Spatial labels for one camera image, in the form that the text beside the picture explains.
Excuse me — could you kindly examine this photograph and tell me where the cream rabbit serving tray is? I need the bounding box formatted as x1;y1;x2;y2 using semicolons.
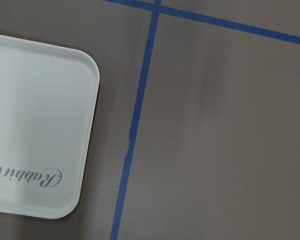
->
0;35;100;219

